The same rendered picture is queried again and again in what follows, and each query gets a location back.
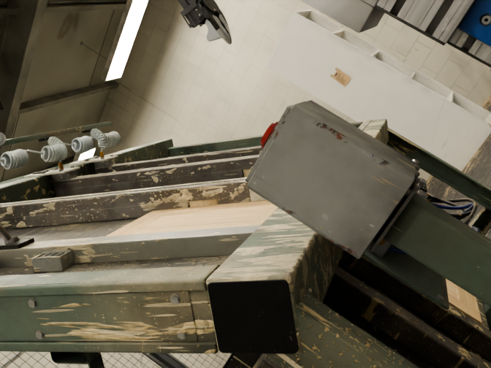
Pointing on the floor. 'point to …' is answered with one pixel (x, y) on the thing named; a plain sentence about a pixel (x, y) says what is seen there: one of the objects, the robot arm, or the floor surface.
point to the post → (444, 246)
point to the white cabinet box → (378, 87)
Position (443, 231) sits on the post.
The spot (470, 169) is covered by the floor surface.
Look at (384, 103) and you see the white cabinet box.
